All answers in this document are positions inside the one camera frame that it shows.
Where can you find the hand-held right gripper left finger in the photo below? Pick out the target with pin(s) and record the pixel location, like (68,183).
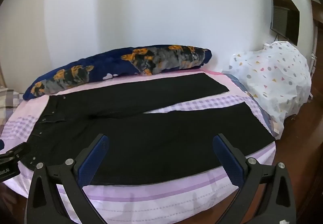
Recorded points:
(92,161)

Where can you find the wooden cabinet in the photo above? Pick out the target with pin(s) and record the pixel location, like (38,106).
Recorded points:
(317,37)

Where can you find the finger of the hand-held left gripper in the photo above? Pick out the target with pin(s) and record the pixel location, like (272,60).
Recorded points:
(16,151)

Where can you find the black pants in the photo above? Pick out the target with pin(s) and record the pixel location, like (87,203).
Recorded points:
(141,128)

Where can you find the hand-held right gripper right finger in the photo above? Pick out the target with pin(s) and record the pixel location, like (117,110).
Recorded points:
(227,161)

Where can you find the blue orange patterned blanket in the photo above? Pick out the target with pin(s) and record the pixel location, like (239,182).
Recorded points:
(106,67)

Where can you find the pink purple checked bedsheet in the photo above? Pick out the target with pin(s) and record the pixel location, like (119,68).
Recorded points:
(161,198)

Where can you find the white dotted cloth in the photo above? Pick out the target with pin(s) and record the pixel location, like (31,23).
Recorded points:
(277,80)

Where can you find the beige plaid pillow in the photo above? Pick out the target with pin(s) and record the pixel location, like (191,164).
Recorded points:
(8,103)

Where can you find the black flat screen television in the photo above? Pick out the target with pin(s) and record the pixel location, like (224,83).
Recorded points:
(284,12)

